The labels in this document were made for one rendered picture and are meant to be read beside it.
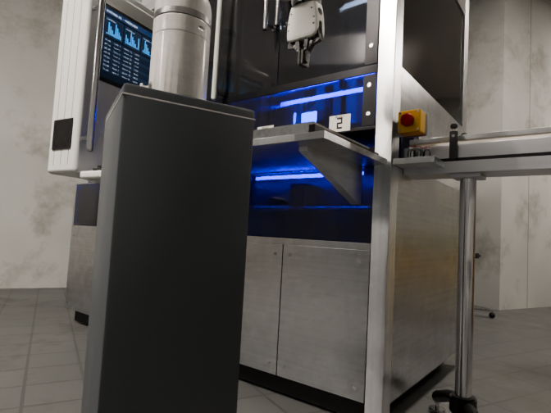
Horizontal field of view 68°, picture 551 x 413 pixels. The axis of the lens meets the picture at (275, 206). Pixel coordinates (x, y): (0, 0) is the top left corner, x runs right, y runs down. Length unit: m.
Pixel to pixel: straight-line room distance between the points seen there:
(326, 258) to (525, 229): 3.63
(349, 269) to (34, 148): 3.51
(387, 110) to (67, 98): 1.18
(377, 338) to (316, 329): 0.23
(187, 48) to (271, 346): 1.13
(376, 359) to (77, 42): 1.56
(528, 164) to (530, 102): 3.81
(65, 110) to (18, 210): 2.65
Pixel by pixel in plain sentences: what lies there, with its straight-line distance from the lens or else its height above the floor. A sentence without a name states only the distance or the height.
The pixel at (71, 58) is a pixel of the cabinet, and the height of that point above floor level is 1.24.
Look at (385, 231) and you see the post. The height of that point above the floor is 0.64.
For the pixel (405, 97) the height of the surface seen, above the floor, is 1.12.
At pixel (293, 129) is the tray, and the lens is 1.12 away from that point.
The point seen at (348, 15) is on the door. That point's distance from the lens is 1.65.
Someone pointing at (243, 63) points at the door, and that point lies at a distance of 1.88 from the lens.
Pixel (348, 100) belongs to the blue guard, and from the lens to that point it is 1.50.
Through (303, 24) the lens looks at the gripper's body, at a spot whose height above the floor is 1.19.
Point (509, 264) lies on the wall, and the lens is 4.67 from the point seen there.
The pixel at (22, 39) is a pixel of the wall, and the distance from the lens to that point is 4.66.
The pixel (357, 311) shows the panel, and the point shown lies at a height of 0.37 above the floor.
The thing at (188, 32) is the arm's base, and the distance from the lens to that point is 0.90.
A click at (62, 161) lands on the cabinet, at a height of 0.84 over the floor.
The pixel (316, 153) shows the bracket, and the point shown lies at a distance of 1.16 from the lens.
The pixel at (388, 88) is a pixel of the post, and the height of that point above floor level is 1.11.
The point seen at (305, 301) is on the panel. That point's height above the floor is 0.38.
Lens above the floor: 0.62
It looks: 4 degrees up
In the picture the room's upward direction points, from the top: 3 degrees clockwise
